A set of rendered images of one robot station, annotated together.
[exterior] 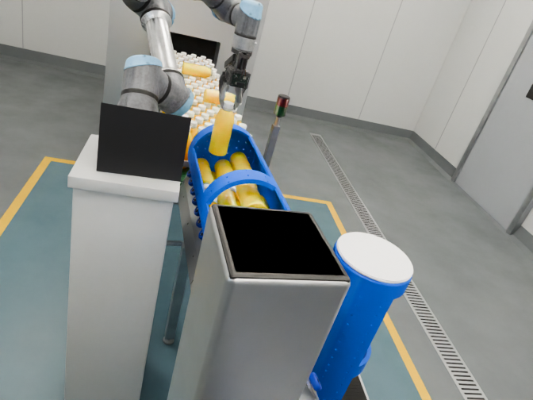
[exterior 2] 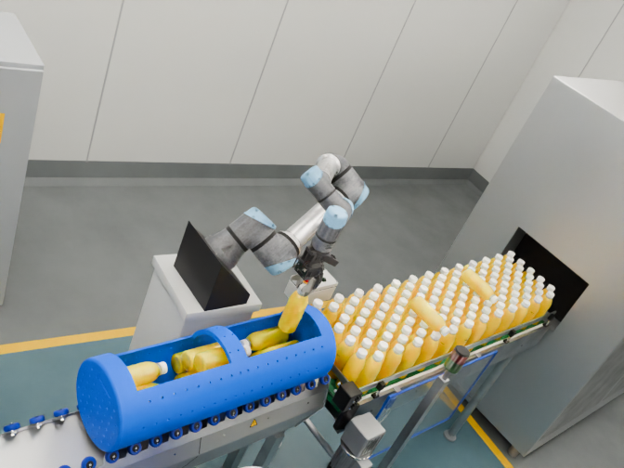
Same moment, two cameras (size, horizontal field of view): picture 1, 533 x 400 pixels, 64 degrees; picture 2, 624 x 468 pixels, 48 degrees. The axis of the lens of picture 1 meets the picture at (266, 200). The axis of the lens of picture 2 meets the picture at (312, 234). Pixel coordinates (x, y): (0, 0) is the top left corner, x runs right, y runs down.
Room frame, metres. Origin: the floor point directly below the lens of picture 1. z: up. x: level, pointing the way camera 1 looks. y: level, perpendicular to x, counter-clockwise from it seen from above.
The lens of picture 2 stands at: (0.44, -1.49, 2.78)
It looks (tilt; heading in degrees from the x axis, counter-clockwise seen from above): 31 degrees down; 60
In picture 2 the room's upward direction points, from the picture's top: 25 degrees clockwise
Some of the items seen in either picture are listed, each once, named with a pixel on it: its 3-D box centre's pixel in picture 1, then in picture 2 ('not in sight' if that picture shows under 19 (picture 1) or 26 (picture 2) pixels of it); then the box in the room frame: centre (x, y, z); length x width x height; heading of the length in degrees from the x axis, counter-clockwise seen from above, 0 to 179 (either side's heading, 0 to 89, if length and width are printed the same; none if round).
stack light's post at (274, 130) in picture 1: (251, 213); (386, 462); (2.17, 0.06, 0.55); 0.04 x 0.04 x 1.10; 22
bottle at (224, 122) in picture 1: (222, 130); (294, 309); (1.51, 0.23, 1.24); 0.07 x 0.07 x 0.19
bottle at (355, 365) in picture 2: not in sight; (352, 370); (1.84, 0.18, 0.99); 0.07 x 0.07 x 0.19
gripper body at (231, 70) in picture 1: (238, 67); (312, 260); (1.48, 0.22, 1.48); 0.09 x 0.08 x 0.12; 22
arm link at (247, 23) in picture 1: (248, 18); (332, 223); (1.49, 0.22, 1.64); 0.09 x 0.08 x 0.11; 53
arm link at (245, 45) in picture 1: (244, 44); (323, 242); (1.49, 0.22, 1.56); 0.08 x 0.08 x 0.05
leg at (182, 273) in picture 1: (177, 296); (236, 452); (1.60, 0.29, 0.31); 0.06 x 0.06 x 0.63; 22
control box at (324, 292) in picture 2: not in sight; (311, 287); (1.76, 0.59, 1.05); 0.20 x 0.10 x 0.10; 22
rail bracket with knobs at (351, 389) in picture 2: not in sight; (345, 396); (1.80, 0.08, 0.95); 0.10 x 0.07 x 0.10; 112
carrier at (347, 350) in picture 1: (334, 343); not in sight; (1.30, -0.42, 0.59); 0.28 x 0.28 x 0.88
